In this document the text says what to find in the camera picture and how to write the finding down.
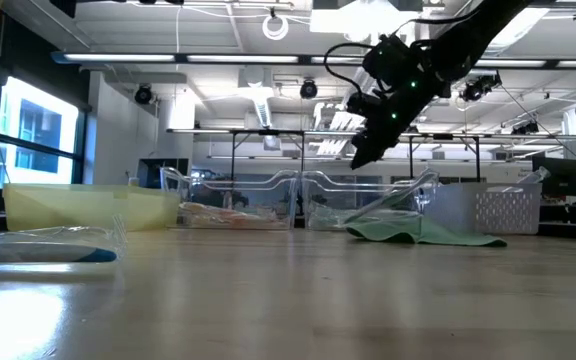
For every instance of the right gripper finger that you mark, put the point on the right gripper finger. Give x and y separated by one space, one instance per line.
368 150

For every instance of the purple toothbrush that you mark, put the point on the purple toothbrush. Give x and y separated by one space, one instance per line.
535 175

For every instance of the blue toothbrush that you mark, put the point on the blue toothbrush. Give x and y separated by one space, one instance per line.
43 250

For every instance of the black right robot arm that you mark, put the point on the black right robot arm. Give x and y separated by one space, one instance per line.
468 40

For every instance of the clear plastic bin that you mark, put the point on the clear plastic bin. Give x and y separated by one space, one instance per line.
228 192
328 200

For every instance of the green cloth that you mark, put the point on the green cloth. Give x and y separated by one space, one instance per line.
418 232

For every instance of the white perforated plastic basket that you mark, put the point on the white perforated plastic basket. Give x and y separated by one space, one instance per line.
468 205

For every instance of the overhead LED light bar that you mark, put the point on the overhead LED light bar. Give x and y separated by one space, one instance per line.
243 58

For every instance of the black computer monitor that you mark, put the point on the black computer monitor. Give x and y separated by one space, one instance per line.
558 175

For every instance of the yellow plastic bin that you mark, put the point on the yellow plastic bin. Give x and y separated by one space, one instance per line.
93 207

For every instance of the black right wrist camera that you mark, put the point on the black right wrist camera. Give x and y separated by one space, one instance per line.
390 62

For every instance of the black background workstation frame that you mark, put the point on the black background workstation frame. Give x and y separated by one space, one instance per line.
302 150

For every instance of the black ceiling camera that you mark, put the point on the black ceiling camera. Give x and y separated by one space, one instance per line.
308 90
478 90
143 94

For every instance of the black wall display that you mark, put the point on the black wall display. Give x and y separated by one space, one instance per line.
150 172

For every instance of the window with dark frame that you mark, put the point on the window with dark frame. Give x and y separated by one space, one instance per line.
38 150

